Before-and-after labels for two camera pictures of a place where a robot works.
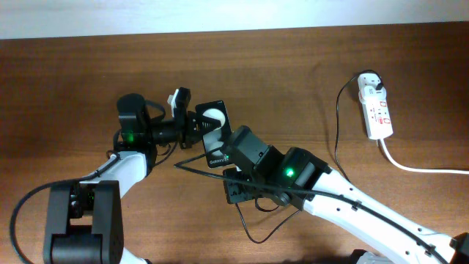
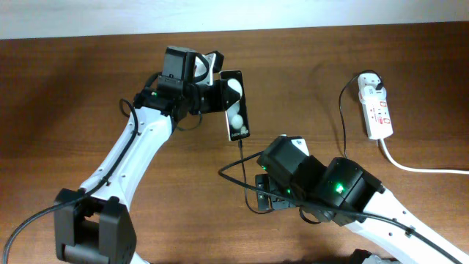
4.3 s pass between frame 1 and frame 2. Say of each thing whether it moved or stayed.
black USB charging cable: moved
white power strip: stayed
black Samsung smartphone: moved
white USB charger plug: stayed
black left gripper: moved
